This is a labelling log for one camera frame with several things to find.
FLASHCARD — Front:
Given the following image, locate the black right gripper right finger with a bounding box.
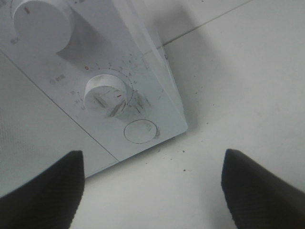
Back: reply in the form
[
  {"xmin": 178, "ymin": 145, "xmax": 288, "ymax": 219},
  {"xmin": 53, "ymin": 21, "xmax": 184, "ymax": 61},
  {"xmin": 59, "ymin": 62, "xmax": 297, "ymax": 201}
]
[{"xmin": 221, "ymin": 149, "xmax": 305, "ymax": 229}]

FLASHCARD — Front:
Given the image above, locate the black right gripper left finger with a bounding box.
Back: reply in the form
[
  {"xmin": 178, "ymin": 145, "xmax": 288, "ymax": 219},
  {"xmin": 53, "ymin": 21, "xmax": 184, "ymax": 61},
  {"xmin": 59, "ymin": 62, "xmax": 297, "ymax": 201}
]
[{"xmin": 0, "ymin": 151, "xmax": 85, "ymax": 229}]

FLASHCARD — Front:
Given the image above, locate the white microwave door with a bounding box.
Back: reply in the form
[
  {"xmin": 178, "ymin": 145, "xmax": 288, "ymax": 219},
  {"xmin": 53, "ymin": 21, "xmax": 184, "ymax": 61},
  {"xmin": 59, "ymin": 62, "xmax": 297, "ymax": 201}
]
[{"xmin": 0, "ymin": 51, "xmax": 120, "ymax": 179}]

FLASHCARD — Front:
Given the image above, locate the round white door button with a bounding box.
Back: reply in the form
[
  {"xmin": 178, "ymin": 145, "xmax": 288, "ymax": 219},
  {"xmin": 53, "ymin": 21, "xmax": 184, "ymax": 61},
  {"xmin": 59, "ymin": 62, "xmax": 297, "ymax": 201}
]
[{"xmin": 124, "ymin": 119, "xmax": 158, "ymax": 144}]

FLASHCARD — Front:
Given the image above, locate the white timer knob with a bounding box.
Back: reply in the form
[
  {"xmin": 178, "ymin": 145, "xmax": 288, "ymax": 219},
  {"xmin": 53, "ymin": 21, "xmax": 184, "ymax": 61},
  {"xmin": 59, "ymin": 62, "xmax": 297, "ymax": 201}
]
[{"xmin": 83, "ymin": 74, "xmax": 127, "ymax": 117}]

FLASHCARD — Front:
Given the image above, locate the white microwave oven body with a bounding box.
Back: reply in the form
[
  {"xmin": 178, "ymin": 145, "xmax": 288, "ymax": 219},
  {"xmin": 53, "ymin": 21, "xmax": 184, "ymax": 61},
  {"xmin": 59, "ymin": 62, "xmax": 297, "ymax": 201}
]
[{"xmin": 0, "ymin": 0, "xmax": 188, "ymax": 163}]

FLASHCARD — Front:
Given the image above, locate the upper white power knob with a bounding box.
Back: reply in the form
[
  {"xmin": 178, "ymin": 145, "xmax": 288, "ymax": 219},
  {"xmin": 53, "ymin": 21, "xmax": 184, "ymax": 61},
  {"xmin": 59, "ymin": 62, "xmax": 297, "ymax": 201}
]
[{"xmin": 12, "ymin": 0, "xmax": 75, "ymax": 53}]

